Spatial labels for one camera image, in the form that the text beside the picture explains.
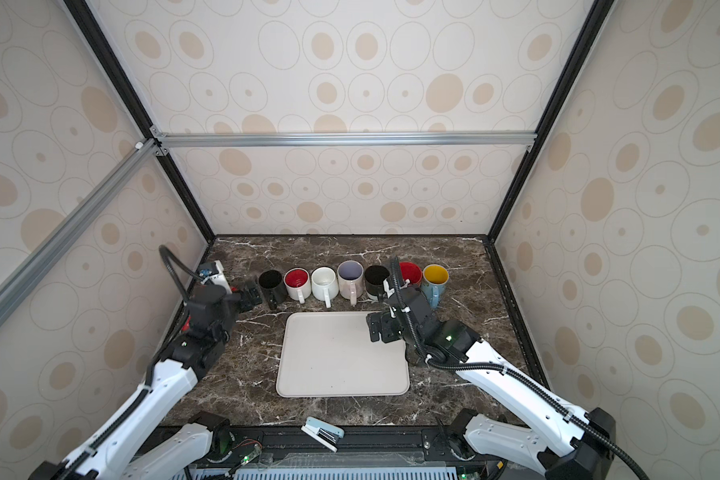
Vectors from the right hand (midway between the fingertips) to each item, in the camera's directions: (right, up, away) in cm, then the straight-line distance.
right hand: (384, 314), depth 75 cm
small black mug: (-35, +5, +21) cm, 41 cm away
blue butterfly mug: (+17, +7, +19) cm, 26 cm away
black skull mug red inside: (+12, +10, +37) cm, 40 cm away
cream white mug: (-28, +6, +27) cm, 40 cm away
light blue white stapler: (-15, -29, -1) cm, 33 cm away
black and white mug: (-2, +8, +16) cm, 18 cm away
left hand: (-35, +10, +2) cm, 36 cm away
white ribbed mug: (-18, +6, +23) cm, 30 cm away
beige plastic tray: (-15, -14, +15) cm, 26 cm away
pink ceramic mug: (-9, +8, +19) cm, 23 cm away
